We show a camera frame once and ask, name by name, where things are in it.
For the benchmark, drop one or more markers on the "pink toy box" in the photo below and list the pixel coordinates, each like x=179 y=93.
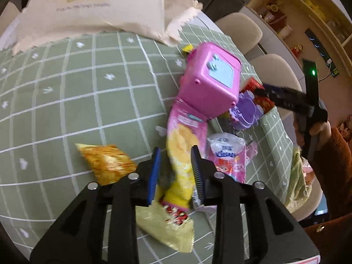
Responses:
x=211 y=80

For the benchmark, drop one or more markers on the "green checked tablecloth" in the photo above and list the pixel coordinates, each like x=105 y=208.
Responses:
x=109 y=88

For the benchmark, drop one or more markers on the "Kleenex tissue pack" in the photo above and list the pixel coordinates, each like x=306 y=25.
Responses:
x=228 y=153

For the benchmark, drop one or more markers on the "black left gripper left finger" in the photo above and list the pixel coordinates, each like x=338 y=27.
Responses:
x=99 y=225

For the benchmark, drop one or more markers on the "yellow green trash bag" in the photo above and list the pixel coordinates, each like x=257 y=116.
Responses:
x=300 y=182

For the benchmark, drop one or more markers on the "pink striped candy wrapper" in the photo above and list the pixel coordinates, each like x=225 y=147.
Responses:
x=251 y=151

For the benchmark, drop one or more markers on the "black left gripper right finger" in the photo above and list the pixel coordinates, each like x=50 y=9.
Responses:
x=252 y=225

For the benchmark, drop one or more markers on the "wooden wall shelf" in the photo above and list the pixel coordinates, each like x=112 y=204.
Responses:
x=327 y=22

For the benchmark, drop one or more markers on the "red sleeve forearm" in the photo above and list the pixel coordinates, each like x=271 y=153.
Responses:
x=332 y=167

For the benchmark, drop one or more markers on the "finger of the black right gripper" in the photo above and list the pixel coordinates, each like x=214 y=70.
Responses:
x=283 y=97

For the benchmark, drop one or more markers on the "beige chair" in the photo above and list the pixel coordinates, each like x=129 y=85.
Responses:
x=272 y=69
x=244 y=32

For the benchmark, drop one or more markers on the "cream mesh food cover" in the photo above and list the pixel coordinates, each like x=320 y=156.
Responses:
x=45 y=21

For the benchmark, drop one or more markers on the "pink chip bag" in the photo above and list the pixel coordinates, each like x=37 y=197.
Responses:
x=186 y=128

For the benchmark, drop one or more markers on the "beige chair far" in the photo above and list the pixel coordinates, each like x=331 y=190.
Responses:
x=244 y=32

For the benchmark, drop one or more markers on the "pale yellow snack bag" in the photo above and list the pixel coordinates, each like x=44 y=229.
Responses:
x=170 y=225

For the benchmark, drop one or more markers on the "purple toy cup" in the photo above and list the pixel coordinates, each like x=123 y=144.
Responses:
x=245 y=113

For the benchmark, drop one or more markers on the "crinkled orange snack bag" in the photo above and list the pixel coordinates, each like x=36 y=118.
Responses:
x=108 y=163

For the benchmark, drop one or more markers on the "beige chair near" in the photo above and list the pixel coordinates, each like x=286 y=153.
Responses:
x=272 y=69

